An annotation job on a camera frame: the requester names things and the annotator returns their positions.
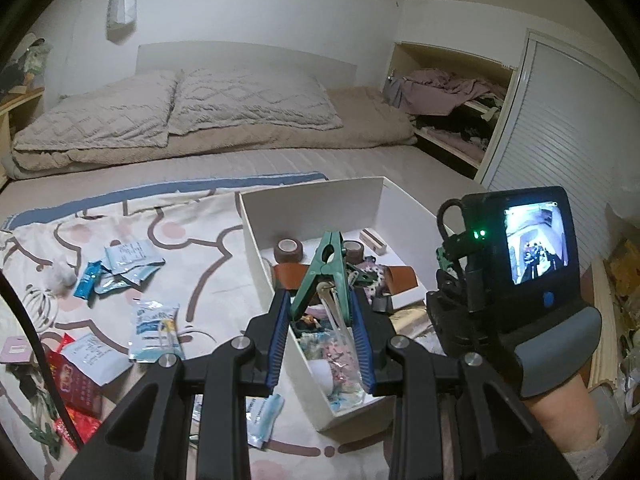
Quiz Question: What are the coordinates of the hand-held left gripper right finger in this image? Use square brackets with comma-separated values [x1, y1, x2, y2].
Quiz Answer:
[347, 287, 577, 480]

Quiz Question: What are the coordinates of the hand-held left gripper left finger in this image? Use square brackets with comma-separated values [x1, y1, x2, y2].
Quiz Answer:
[60, 287, 294, 480]

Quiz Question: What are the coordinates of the white storage box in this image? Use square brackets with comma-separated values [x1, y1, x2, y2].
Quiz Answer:
[236, 176, 442, 434]

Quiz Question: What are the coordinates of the person's right forearm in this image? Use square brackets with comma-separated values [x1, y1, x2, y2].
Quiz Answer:
[524, 374, 619, 480]

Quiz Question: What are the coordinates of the clear plastic bag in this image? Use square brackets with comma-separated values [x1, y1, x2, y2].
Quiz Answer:
[310, 325, 373, 406]

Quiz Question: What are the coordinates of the brown leather piece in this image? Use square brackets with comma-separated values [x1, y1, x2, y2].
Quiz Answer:
[385, 266, 419, 302]
[272, 263, 312, 291]

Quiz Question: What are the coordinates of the floral pouch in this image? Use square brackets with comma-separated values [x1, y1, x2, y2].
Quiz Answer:
[356, 256, 387, 301]

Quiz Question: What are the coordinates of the blue and white sachet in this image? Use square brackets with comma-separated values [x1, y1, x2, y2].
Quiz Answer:
[245, 393, 286, 449]

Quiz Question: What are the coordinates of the wooden plank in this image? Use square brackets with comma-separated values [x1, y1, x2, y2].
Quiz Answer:
[589, 255, 628, 392]

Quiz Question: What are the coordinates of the printed blanket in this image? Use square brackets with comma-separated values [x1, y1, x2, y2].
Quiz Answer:
[0, 172, 397, 480]

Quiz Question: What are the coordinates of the clear wet wipe packet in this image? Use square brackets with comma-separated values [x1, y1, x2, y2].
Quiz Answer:
[127, 297, 182, 364]

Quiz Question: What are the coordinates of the teal packet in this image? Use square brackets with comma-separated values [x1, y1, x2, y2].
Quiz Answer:
[94, 265, 161, 295]

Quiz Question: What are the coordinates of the white and blue packet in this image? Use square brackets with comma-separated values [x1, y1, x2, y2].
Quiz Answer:
[102, 239, 166, 277]

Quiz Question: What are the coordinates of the bed mattress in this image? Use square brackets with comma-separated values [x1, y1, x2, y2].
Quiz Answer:
[0, 144, 489, 211]

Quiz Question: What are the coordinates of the white paper packet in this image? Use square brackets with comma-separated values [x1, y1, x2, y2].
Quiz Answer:
[64, 332, 129, 387]

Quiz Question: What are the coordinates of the wardrobe shelf niche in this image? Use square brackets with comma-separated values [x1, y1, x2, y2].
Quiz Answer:
[384, 41, 517, 181]

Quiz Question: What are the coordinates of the dark clothes pile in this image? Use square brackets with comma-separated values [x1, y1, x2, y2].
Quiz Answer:
[415, 107, 501, 153]

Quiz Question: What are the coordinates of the small blue packet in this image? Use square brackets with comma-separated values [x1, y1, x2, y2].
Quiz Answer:
[73, 261, 104, 302]

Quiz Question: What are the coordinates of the white louvred door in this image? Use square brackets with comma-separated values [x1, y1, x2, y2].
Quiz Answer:
[474, 29, 640, 311]

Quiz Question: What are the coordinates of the red envelope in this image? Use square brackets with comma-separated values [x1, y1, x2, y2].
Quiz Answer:
[46, 332, 107, 417]

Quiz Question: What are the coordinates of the white fluffy ball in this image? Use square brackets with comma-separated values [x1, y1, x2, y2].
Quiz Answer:
[45, 259, 79, 292]

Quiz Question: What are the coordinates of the beige quilted pillow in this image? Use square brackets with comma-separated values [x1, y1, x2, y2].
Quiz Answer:
[11, 69, 180, 152]
[167, 66, 346, 136]

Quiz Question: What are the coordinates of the pink clothes pile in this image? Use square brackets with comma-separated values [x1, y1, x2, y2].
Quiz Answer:
[387, 67, 507, 113]

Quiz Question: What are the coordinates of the pink card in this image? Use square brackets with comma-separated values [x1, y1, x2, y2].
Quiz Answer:
[0, 335, 32, 364]

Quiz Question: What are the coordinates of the white headboard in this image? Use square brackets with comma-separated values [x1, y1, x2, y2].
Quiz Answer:
[136, 42, 359, 92]

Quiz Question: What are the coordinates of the wooden side shelf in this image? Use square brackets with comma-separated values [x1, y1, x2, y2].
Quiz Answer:
[0, 85, 47, 187]

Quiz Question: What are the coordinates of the clutter on side shelf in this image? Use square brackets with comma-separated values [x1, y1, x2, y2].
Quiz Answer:
[0, 32, 53, 96]

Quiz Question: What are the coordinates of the white cable coil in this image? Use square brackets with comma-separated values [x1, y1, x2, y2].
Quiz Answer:
[22, 285, 59, 332]

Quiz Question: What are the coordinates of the black cable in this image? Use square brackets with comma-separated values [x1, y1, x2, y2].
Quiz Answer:
[0, 269, 87, 450]

